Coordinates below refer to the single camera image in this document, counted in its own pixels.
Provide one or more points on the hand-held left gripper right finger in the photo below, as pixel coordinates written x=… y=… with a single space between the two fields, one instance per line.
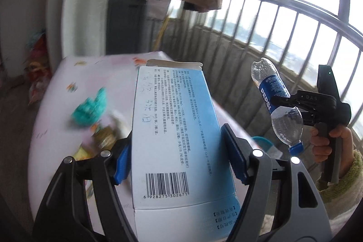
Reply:
x=234 y=151

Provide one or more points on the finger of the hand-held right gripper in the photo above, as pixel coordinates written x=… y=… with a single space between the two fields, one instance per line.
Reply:
x=287 y=98
x=307 y=115

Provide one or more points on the blue trash bin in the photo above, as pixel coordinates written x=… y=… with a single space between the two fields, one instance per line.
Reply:
x=262 y=142

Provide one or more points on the grey hanging cloth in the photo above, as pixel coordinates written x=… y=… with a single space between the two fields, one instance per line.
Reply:
x=157 y=9

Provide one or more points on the teal crumpled wrapper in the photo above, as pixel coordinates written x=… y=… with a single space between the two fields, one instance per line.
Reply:
x=88 y=111

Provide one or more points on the colourful bag pile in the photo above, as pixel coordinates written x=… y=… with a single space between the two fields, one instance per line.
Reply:
x=38 y=60

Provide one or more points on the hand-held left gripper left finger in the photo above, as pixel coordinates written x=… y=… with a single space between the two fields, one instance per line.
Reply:
x=123 y=159

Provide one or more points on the yellow instant noodle packet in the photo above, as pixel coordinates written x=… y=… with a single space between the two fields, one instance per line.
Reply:
x=105 y=137

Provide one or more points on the blue and white medicine box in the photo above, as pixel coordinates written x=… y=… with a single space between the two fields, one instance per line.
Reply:
x=175 y=131

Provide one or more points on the person's right forearm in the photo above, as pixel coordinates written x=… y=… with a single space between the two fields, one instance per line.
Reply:
x=348 y=182

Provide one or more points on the dark cabinet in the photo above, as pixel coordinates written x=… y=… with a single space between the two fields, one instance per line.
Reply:
x=124 y=26

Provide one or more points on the clear plastic bottle blue label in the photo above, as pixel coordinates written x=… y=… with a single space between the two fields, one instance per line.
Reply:
x=273 y=89

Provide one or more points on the person's right hand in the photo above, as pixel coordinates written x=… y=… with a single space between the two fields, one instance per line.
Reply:
x=347 y=145

